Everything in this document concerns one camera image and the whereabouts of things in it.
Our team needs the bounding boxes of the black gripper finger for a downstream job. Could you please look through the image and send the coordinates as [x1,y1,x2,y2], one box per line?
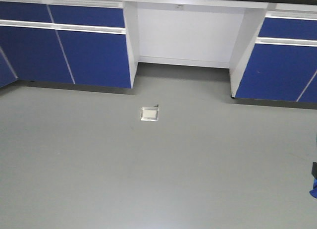
[311,162,317,177]

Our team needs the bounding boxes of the blue microfiber cloth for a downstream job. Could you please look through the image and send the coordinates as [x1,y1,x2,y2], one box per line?
[310,178,317,199]

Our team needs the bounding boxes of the blue base cabinet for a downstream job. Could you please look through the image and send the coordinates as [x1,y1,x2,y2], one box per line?
[0,0,139,88]
[229,3,317,103]

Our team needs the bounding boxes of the square metal floor drain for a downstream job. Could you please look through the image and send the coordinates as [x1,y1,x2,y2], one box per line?
[140,105,159,121]

